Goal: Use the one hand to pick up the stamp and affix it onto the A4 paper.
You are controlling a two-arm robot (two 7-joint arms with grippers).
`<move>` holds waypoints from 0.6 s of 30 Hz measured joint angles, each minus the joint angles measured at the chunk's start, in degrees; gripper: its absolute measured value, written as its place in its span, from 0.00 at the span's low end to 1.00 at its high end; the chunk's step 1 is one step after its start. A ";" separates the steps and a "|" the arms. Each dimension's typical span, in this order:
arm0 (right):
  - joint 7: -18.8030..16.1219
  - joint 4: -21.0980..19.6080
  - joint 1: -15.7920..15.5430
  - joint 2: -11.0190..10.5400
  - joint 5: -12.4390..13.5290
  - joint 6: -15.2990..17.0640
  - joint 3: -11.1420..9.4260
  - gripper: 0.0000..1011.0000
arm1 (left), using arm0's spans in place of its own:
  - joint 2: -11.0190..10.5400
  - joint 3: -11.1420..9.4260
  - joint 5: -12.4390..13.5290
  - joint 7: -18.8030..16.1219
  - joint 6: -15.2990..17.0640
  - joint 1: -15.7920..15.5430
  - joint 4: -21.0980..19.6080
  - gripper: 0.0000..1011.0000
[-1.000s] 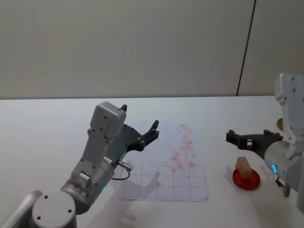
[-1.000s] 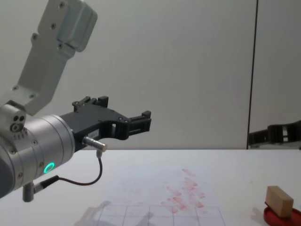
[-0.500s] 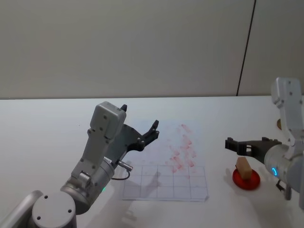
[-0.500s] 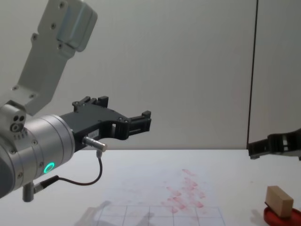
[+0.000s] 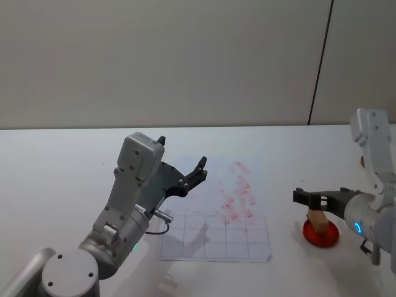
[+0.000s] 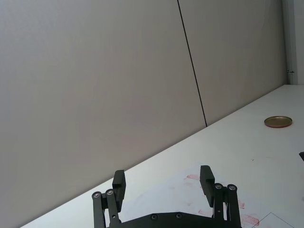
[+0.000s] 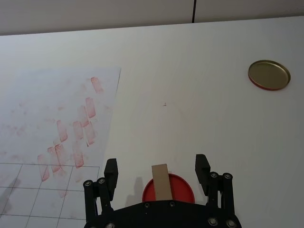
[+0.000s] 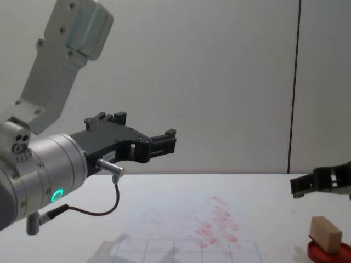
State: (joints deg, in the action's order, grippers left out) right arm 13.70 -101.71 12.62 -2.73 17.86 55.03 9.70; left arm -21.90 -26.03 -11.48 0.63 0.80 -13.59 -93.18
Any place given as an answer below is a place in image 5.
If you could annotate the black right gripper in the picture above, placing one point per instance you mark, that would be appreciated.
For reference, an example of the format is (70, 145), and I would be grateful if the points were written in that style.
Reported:
(337, 202)

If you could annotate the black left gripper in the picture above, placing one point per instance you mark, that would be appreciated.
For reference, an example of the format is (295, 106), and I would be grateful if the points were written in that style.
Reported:
(161, 182)

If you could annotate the small wooden stamp block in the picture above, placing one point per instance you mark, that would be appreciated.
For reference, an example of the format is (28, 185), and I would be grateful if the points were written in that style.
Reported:
(318, 221)

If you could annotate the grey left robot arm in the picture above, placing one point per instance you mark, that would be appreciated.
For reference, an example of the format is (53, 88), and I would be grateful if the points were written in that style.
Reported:
(68, 272)

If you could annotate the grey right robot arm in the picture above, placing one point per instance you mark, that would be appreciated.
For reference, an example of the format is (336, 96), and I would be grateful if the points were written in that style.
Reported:
(365, 213)

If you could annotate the round red ink pad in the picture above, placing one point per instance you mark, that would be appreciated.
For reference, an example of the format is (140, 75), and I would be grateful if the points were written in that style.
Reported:
(331, 236)

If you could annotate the white paper sheet with grid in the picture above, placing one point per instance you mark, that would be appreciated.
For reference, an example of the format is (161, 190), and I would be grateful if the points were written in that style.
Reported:
(216, 241)

